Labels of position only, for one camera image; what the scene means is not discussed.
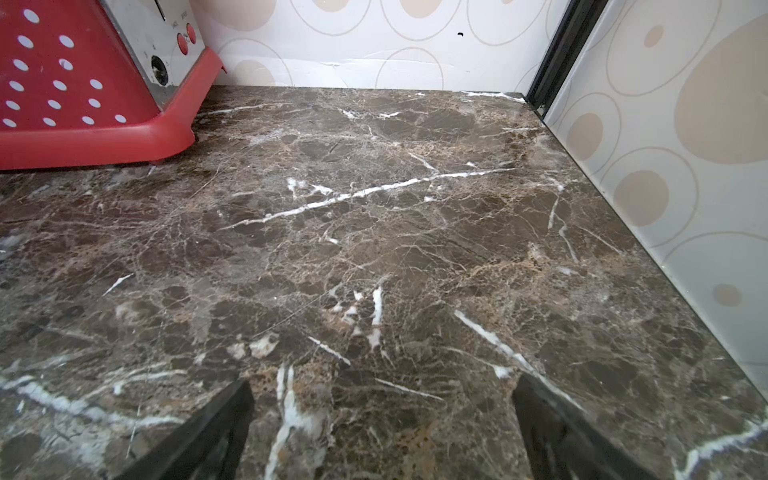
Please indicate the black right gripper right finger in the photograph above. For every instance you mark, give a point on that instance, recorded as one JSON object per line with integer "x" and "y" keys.
{"x": 561, "y": 444}

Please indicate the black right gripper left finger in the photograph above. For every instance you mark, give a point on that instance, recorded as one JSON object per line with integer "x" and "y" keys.
{"x": 209, "y": 445}

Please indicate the red polka dot toaster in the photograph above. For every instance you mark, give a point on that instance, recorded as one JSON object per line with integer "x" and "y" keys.
{"x": 87, "y": 83}

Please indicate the black corner frame post right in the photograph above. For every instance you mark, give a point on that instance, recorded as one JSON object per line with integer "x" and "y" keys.
{"x": 574, "y": 29}

